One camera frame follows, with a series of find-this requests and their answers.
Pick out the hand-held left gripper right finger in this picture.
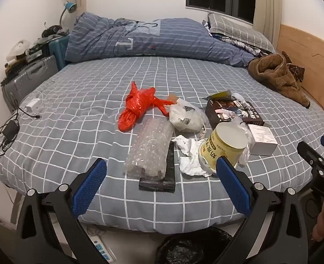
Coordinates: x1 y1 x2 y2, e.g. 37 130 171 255
216 156 312 264

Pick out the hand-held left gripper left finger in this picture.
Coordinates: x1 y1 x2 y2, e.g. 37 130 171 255
15 159 116 264

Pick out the yellow round can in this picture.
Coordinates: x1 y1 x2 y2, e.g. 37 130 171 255
199 122 248 175

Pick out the white paper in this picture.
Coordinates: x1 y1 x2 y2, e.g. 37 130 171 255
174 135 215 178

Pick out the small white box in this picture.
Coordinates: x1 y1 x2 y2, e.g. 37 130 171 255
247 124 278 157

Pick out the clear plastic bag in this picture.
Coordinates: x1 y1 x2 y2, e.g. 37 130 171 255
228 115 254 168

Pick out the black foil packet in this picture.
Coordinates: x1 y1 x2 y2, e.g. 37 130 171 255
138 140 176 193

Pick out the brown printed carton box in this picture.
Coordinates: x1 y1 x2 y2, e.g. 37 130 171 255
205 99 264 130

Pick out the clear bubble wrap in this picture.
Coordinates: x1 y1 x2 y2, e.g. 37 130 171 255
125 117 173 179

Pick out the bin with black bag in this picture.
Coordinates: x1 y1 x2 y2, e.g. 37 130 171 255
155 225 234 264

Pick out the white drawstring bag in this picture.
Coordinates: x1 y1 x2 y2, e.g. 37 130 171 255
169 98 209 138

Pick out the torn foil snack wrapper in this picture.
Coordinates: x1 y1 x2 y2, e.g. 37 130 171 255
203 90 252 110

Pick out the red plastic bag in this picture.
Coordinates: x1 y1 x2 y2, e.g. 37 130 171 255
117 81 176 132

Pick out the white power strip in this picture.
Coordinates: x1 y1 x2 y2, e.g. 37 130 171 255
92 234 117 263

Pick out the brown fleece garment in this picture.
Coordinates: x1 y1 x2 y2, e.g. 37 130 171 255
247 51 311 108

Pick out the grey checked bed sheet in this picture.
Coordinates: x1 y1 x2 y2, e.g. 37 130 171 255
0 55 324 233

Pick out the wooden headboard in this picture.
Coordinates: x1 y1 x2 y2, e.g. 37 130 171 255
276 23 324 131

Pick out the black power adapter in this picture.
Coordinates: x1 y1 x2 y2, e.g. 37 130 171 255
3 120 20 139

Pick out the dark patterned cloth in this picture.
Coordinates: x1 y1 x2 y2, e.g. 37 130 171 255
210 31 264 57

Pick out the grey hard suitcase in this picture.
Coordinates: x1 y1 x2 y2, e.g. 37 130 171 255
1 55 59 106

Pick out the grey checked pillow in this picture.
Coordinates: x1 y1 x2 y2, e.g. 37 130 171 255
207 12 276 54

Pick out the white round appliance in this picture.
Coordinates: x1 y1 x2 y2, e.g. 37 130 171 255
6 40 30 61

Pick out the small black device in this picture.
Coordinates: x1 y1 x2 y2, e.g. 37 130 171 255
42 25 62 37

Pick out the blue striped duvet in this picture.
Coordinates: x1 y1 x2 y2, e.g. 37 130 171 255
64 12 257 68

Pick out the blue desk lamp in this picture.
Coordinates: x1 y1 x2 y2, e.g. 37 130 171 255
59 1 77 29

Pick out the black cable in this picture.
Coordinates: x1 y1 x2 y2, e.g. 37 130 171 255
0 107 22 156

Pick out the white charger with cable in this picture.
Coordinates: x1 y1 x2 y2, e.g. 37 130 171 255
12 81 55 120

